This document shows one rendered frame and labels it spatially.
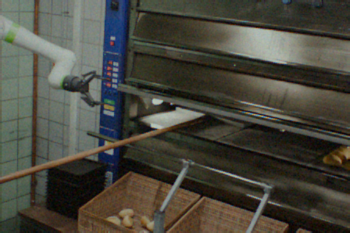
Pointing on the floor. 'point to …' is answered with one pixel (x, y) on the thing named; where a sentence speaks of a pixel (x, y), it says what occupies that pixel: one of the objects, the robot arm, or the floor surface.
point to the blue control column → (116, 19)
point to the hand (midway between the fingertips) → (102, 91)
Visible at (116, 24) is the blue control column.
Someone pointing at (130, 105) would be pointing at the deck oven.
